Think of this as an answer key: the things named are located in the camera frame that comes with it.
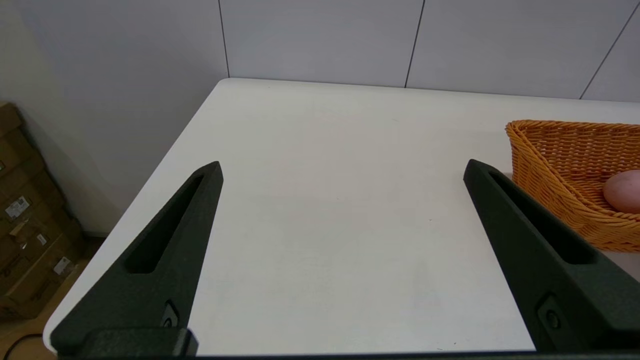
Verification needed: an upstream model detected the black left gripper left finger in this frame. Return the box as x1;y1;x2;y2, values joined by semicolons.
49;160;225;357

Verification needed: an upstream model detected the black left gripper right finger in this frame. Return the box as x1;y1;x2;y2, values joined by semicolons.
462;158;640;353

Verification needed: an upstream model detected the pink peach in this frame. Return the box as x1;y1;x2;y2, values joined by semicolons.
602;169;640;215

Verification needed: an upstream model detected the orange woven wicker basket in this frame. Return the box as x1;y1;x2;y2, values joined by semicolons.
505;118;640;253

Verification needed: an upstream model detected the brown cardboard box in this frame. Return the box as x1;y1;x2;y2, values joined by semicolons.
0;195;85;283
0;102;68;226
0;235;92;322

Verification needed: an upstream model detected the thin black floor cable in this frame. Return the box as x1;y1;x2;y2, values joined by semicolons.
1;332;47;360

